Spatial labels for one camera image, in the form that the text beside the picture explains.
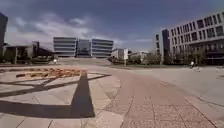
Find small white building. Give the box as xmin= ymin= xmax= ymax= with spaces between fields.
xmin=110 ymin=48 xmax=129 ymax=61

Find sign on pole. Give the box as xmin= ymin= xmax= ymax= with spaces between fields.
xmin=123 ymin=48 xmax=129 ymax=67

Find wide stone stairs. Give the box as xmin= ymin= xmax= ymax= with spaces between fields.
xmin=56 ymin=57 xmax=114 ymax=67

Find pale low building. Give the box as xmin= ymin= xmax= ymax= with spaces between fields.
xmin=129 ymin=50 xmax=151 ymax=63

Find bushes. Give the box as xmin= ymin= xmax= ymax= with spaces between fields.
xmin=108 ymin=54 xmax=161 ymax=66

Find white striped building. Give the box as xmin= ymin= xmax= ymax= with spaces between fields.
xmin=52 ymin=36 xmax=115 ymax=59

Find red-brown paved path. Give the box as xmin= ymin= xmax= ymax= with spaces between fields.
xmin=76 ymin=64 xmax=221 ymax=128

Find row of trees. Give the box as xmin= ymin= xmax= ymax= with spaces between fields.
xmin=166 ymin=46 xmax=208 ymax=66

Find pale paving with dark inlay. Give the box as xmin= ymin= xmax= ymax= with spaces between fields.
xmin=0 ymin=66 xmax=124 ymax=128

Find person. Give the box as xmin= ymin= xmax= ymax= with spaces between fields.
xmin=189 ymin=60 xmax=195 ymax=70

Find low brown building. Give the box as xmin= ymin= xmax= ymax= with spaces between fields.
xmin=1 ymin=41 xmax=54 ymax=65

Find grey building with window grid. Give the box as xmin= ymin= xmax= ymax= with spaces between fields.
xmin=154 ymin=11 xmax=224 ymax=66

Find dark grey large building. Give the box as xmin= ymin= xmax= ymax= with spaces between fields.
xmin=0 ymin=12 xmax=9 ymax=48

